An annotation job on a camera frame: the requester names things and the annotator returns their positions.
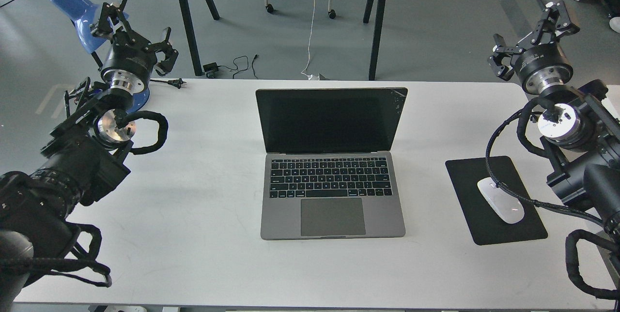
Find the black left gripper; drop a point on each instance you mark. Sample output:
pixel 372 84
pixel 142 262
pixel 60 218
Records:
pixel 131 52

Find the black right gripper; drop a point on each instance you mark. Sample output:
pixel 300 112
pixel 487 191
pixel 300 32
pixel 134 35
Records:
pixel 538 60

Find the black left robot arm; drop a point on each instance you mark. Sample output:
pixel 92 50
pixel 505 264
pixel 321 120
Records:
pixel 84 163

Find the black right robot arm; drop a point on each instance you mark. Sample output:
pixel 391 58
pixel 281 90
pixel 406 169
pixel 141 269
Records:
pixel 572 129

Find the black power plug on table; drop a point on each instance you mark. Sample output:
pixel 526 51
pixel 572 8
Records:
pixel 177 82

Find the blue plastic chair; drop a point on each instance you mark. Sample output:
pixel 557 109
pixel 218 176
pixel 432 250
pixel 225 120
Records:
pixel 83 13

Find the white computer mouse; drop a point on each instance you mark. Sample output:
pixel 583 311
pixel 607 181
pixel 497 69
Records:
pixel 508 208

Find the black mouse pad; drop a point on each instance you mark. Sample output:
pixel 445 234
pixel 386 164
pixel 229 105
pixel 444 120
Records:
pixel 493 216

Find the grey open laptop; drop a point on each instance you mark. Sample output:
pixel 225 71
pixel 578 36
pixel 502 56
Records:
pixel 328 168

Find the black power adapter with cable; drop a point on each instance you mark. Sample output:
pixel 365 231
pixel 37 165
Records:
pixel 210 69

